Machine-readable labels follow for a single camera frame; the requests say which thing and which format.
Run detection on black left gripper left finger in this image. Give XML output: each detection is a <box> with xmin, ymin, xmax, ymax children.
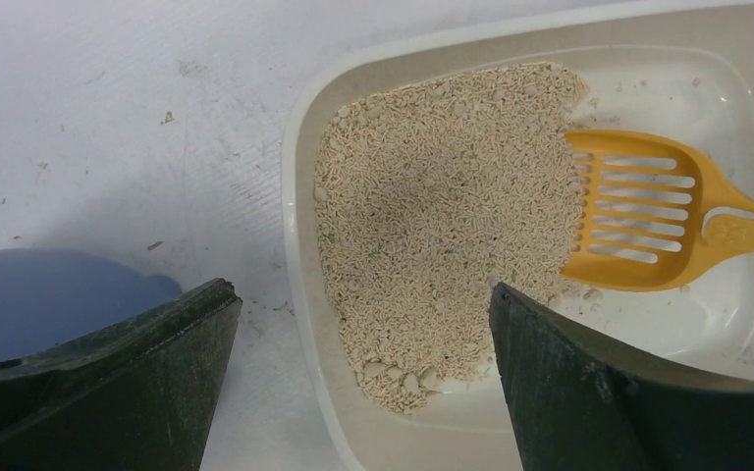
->
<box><xmin>0</xmin><ymin>279</ymin><xmax>242</xmax><ymax>470</ymax></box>

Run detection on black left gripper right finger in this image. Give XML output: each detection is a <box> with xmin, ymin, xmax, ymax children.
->
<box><xmin>489</xmin><ymin>284</ymin><xmax>754</xmax><ymax>470</ymax></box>

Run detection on blue plastic bucket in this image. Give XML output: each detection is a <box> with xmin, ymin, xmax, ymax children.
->
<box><xmin>0</xmin><ymin>248</ymin><xmax>182</xmax><ymax>362</ymax></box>

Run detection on yellow slotted litter scoop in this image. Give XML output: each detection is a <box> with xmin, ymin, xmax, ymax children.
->
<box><xmin>561</xmin><ymin>130</ymin><xmax>754</xmax><ymax>292</ymax></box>

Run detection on white plastic litter tray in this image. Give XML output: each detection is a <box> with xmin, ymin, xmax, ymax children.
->
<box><xmin>282</xmin><ymin>1</ymin><xmax>754</xmax><ymax>470</ymax></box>

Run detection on beige cat litter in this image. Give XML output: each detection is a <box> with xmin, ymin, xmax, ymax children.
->
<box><xmin>314</xmin><ymin>62</ymin><xmax>587</xmax><ymax>414</ymax></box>

